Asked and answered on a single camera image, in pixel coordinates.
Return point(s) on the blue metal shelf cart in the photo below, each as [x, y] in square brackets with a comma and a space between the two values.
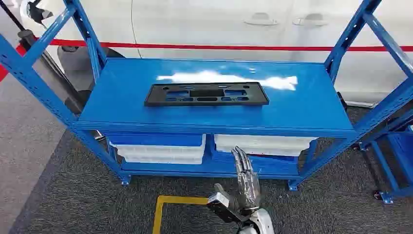
[403, 155]
[129, 97]

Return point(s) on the black plastic car panel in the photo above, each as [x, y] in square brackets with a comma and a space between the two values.
[155, 100]

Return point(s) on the white car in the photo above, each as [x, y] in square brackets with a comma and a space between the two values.
[200, 22]

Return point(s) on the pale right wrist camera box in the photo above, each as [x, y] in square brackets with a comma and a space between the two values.
[221, 206]

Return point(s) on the yellow tape floor square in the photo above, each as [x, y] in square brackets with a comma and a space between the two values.
[180, 200]

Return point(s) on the black barrier post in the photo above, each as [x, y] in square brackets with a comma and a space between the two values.
[27, 36]

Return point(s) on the white plastic bin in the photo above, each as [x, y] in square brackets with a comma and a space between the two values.
[161, 153]
[258, 143]

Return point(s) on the blue plastic bin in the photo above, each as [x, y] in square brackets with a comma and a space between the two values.
[155, 140]

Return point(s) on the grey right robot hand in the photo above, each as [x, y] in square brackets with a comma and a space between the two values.
[248, 189]

